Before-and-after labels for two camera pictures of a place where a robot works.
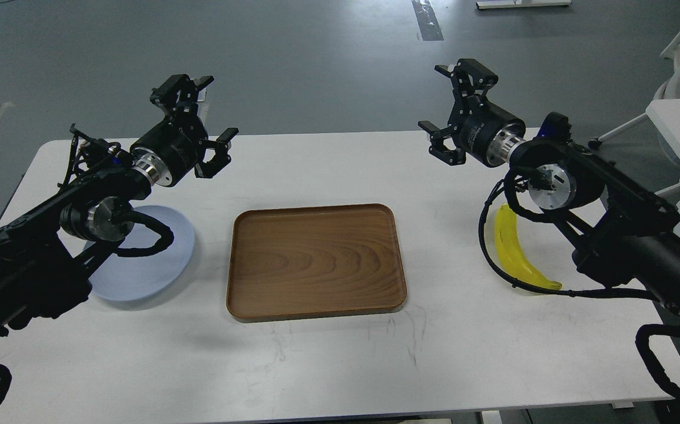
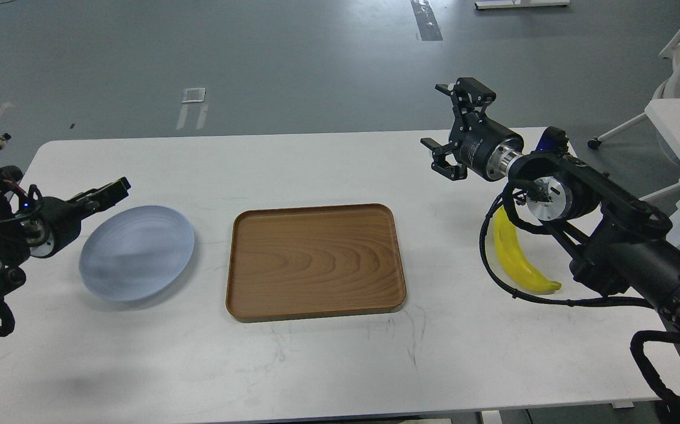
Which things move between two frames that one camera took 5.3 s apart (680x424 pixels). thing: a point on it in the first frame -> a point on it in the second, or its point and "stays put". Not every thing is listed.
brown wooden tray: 304,261 stays put
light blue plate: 133,277 stays put
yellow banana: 512,251 stays put
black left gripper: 169,151 -> 63,220
